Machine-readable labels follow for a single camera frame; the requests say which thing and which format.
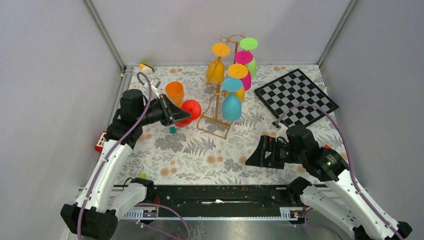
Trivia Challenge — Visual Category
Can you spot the green plastic wine glass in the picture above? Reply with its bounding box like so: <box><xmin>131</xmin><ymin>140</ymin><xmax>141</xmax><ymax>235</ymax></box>
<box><xmin>239</xmin><ymin>37</ymin><xmax>259</xmax><ymax>78</ymax></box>

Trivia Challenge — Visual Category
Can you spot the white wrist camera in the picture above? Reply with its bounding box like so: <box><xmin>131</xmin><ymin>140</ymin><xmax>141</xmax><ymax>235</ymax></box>
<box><xmin>274</xmin><ymin>124</ymin><xmax>288</xmax><ymax>143</ymax></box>
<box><xmin>143</xmin><ymin>79</ymin><xmax>161</xmax><ymax>99</ymax></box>

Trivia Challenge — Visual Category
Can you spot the blue plastic wine glass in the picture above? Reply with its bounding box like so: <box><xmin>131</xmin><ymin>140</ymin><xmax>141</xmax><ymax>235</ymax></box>
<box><xmin>221</xmin><ymin>77</ymin><xmax>243</xmax><ymax>122</ymax></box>

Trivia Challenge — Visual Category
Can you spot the gold wire wine glass rack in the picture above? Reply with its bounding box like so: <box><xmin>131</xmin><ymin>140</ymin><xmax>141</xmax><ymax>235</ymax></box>
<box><xmin>196</xmin><ymin>34</ymin><xmax>246</xmax><ymax>140</ymax></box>

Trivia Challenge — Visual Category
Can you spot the small teal cube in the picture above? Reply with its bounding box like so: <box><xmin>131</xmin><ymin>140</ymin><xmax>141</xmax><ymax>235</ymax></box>
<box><xmin>169</xmin><ymin>127</ymin><xmax>177</xmax><ymax>134</ymax></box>

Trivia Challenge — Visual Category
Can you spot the orange plastic wine glass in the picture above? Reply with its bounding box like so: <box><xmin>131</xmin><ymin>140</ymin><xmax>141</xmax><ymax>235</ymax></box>
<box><xmin>165</xmin><ymin>81</ymin><xmax>184</xmax><ymax>107</ymax></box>

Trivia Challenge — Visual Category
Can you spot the yellow plastic wine glass front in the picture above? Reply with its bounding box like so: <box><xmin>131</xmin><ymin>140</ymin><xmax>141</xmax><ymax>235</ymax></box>
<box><xmin>206</xmin><ymin>43</ymin><xmax>230</xmax><ymax>85</ymax></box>

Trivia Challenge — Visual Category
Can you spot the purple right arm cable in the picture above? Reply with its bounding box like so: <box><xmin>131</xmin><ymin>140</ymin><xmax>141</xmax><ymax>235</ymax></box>
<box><xmin>272</xmin><ymin>103</ymin><xmax>407</xmax><ymax>240</ymax></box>

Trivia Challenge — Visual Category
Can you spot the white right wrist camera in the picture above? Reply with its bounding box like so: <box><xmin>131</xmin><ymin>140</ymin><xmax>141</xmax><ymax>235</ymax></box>
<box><xmin>274</xmin><ymin>124</ymin><xmax>288</xmax><ymax>143</ymax></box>

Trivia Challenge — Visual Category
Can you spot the orange white green toy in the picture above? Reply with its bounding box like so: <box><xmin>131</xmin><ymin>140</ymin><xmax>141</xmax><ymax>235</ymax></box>
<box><xmin>139</xmin><ymin>61</ymin><xmax>157</xmax><ymax>75</ymax></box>

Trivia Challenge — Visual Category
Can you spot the floral patterned table mat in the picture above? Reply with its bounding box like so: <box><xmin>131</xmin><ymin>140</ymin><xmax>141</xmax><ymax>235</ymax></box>
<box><xmin>105</xmin><ymin>64</ymin><xmax>357</xmax><ymax>186</ymax></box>

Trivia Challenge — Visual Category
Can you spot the black white checkerboard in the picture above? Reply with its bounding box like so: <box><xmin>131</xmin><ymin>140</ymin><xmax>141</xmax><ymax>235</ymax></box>
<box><xmin>254</xmin><ymin>68</ymin><xmax>339</xmax><ymax>127</ymax></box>

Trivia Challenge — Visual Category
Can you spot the small green ball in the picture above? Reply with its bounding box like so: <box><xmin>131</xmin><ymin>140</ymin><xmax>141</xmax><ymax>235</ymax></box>
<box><xmin>138</xmin><ymin>172</ymin><xmax>147</xmax><ymax>179</ymax></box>

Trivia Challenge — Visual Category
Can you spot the magenta plastic wine glass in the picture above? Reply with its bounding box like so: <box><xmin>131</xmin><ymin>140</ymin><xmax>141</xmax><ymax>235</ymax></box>
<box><xmin>234</xmin><ymin>50</ymin><xmax>254</xmax><ymax>91</ymax></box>

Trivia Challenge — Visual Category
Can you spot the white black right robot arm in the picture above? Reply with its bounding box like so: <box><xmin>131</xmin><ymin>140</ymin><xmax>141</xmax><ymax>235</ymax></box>
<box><xmin>245</xmin><ymin>125</ymin><xmax>412</xmax><ymax>240</ymax></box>

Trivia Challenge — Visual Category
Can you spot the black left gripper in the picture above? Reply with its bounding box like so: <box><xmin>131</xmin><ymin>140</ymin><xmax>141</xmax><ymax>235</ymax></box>
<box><xmin>137</xmin><ymin>93</ymin><xmax>192</xmax><ymax>127</ymax></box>

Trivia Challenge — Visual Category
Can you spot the red white small block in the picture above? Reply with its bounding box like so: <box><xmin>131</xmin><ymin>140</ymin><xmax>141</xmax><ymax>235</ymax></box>
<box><xmin>94</xmin><ymin>131</ymin><xmax>107</xmax><ymax>153</ymax></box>

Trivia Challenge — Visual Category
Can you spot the yellow plastic wine glass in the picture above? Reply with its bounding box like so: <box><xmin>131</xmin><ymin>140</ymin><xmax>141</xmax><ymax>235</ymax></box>
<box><xmin>228</xmin><ymin>63</ymin><xmax>249</xmax><ymax>103</ymax></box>
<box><xmin>206</xmin><ymin>43</ymin><xmax>230</xmax><ymax>85</ymax></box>

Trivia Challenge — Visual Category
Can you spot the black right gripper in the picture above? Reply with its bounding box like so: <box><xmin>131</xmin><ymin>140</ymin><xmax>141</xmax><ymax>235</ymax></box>
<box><xmin>244</xmin><ymin>134</ymin><xmax>305</xmax><ymax>169</ymax></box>

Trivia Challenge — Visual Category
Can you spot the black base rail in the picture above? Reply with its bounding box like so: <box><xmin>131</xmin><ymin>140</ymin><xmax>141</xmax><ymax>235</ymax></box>
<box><xmin>123</xmin><ymin>185</ymin><xmax>306</xmax><ymax>221</ymax></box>

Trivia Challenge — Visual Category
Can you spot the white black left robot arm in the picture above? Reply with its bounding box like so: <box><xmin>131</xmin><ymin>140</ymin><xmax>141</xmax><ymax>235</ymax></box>
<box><xmin>60</xmin><ymin>89</ymin><xmax>191</xmax><ymax>240</ymax></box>

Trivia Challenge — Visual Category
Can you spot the red plastic wine glass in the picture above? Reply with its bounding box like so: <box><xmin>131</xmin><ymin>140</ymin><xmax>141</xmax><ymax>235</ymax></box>
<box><xmin>175</xmin><ymin>99</ymin><xmax>202</xmax><ymax>128</ymax></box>

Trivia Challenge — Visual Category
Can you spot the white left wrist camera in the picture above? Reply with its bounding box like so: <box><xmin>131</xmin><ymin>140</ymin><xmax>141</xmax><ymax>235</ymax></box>
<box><xmin>143</xmin><ymin>79</ymin><xmax>161</xmax><ymax>99</ymax></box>

